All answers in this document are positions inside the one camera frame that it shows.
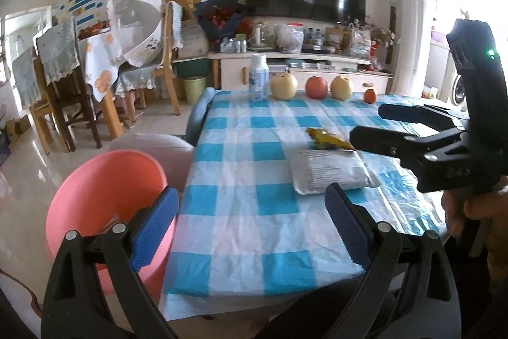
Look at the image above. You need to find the floral dining tablecloth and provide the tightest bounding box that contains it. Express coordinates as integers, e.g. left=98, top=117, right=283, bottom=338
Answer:
left=77, top=30, right=132, bottom=104

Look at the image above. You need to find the dark blue flower bouquet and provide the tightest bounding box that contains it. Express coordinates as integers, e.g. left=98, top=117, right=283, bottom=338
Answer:
left=194, top=0, right=244, bottom=43

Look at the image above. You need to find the wooden chair with cloth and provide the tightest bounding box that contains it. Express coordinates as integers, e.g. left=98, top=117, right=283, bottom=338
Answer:
left=114, top=1, right=184, bottom=116

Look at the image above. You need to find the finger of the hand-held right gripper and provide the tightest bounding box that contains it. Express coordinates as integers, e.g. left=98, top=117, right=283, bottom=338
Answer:
left=349, top=125, right=465, bottom=173
left=378, top=103, right=471, bottom=132

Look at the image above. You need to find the clear plastic bag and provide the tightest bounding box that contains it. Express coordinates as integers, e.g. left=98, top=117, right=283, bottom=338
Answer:
left=275, top=23, right=305, bottom=54

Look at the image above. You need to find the white washing machine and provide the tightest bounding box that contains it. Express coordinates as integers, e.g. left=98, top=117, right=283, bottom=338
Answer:
left=451, top=74, right=470, bottom=112

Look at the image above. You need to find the pink plastic basin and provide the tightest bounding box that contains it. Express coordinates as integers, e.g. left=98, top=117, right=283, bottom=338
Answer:
left=45, top=149, right=178, bottom=295

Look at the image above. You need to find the yellow snack wrapper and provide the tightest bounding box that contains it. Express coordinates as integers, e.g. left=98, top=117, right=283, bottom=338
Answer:
left=305, top=127, right=355, bottom=151

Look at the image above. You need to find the red apple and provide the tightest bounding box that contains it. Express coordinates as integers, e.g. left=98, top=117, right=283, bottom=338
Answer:
left=305, top=75, right=330, bottom=100

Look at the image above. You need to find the blue white checked tablecloth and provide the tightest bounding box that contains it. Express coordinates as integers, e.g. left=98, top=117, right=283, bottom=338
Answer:
left=161, top=89, right=472, bottom=321

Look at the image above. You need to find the yellow pear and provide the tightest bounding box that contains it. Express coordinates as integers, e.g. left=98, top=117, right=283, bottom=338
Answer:
left=269, top=71, right=298, bottom=101
left=330, top=74, right=354, bottom=101

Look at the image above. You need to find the white TV cabinet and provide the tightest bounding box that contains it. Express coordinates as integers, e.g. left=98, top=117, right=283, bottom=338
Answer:
left=208, top=50, right=394, bottom=95

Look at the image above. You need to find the light green waste bin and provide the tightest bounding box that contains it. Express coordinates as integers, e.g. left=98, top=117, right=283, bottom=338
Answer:
left=183, top=76, right=207, bottom=105

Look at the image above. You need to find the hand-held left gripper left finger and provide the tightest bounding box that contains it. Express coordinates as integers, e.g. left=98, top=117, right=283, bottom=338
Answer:
left=41, top=186, right=179, bottom=339

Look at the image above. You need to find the person's right hand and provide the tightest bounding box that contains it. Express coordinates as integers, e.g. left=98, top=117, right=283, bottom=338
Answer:
left=440, top=176, right=508, bottom=238

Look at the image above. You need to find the glass jug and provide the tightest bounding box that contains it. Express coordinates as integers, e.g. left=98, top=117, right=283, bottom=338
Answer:
left=251, top=23, right=275, bottom=48

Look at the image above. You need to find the dark green basin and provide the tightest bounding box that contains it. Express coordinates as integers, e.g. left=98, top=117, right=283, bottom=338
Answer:
left=173, top=57, right=211, bottom=78

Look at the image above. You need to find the patterned gift bag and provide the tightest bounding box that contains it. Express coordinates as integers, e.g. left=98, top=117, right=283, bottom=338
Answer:
left=348, top=26, right=374, bottom=58

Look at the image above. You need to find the wooden chair with lace cover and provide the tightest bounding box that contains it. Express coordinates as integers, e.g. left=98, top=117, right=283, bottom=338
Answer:
left=11, top=45, right=53, bottom=156
left=33, top=18, right=103, bottom=154

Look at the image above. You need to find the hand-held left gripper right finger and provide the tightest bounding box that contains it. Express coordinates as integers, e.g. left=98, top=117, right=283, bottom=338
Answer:
left=317, top=182, right=463, bottom=339

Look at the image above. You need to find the white covered air conditioner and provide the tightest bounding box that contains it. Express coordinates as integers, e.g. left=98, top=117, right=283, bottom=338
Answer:
left=390, top=0, right=438, bottom=102

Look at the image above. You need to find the white embroidered food cover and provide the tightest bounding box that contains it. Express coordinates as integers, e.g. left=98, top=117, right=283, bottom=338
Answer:
left=105, top=0, right=164, bottom=68

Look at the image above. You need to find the white bottle with blue label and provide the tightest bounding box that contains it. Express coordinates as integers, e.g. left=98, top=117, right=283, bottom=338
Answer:
left=248, top=53, right=270, bottom=102

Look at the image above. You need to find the white packet with grey print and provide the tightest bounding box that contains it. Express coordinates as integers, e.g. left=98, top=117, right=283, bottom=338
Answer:
left=288, top=148, right=380, bottom=196

